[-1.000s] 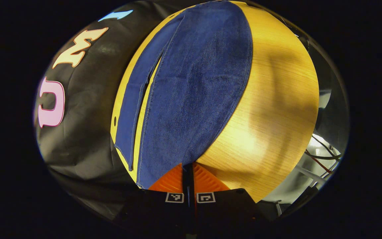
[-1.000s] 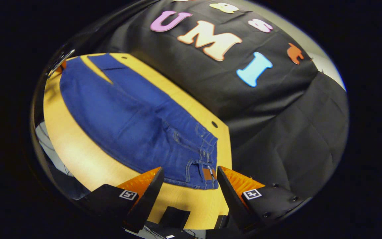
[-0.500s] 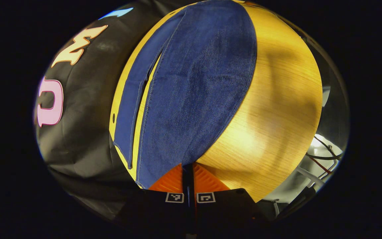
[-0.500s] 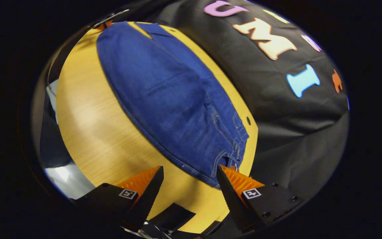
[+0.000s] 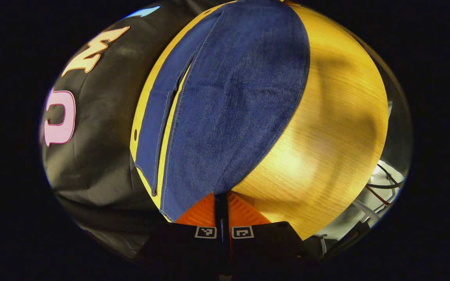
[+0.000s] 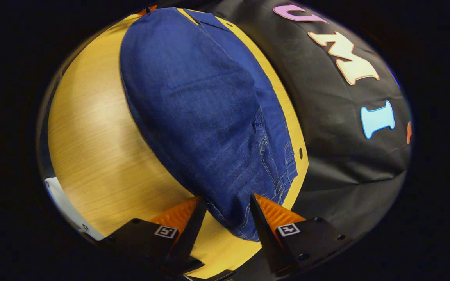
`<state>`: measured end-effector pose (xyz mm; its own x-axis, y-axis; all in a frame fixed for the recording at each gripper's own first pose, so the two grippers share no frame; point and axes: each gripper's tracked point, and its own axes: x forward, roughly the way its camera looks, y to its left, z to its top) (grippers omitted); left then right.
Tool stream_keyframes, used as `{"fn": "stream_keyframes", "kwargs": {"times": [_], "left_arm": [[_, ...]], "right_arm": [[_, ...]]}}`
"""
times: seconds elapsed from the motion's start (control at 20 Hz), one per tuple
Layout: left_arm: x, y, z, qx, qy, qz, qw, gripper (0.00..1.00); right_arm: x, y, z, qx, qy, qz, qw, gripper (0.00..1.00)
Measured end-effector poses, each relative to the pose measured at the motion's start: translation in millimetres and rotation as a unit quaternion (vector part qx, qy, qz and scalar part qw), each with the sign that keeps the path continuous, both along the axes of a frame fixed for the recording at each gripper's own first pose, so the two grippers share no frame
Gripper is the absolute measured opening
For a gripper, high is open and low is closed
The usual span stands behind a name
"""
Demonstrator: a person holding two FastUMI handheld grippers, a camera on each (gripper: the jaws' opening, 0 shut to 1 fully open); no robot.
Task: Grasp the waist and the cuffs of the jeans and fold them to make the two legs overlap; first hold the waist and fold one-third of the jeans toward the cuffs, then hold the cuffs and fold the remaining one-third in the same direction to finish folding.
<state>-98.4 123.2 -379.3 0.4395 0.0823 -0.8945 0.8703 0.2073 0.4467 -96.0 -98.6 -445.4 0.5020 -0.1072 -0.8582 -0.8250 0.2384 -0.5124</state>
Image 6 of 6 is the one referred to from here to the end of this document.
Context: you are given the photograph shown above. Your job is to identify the black backdrop cloth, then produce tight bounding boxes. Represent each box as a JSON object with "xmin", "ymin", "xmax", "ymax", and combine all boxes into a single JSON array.
[{"xmin": 205, "ymin": 0, "xmax": 412, "ymax": 242}]

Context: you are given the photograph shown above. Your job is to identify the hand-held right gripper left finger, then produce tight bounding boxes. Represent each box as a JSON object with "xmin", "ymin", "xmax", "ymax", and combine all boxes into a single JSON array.
[{"xmin": 98, "ymin": 197, "xmax": 207, "ymax": 276}]

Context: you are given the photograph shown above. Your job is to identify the blue denim jeans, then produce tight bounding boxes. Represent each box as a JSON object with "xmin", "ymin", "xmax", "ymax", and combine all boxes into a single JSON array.
[{"xmin": 120, "ymin": 7, "xmax": 298, "ymax": 242}]

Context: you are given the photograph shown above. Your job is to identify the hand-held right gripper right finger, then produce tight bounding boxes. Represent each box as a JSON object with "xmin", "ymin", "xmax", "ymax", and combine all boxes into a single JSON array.
[{"xmin": 250, "ymin": 194, "xmax": 352, "ymax": 277}]

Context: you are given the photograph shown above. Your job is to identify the white table frame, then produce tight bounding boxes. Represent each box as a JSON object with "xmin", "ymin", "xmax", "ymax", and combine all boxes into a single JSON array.
[{"xmin": 44, "ymin": 177, "xmax": 105, "ymax": 241}]

